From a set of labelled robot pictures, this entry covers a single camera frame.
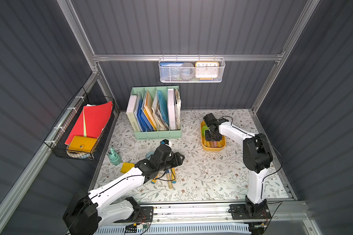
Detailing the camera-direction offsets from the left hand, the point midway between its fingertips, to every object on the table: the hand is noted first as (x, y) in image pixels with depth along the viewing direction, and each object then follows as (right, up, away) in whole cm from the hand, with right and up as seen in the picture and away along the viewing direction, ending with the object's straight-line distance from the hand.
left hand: (181, 157), depth 78 cm
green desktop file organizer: (-15, +26, +13) cm, 33 cm away
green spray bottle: (-40, -2, +8) cm, 41 cm away
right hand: (+23, +9, +20) cm, 32 cm away
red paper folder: (-46, +20, -2) cm, 50 cm away
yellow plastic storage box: (+22, +4, +19) cm, 29 cm away
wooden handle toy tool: (-6, -16, +5) cm, 18 cm away
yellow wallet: (-45, +9, -13) cm, 48 cm away
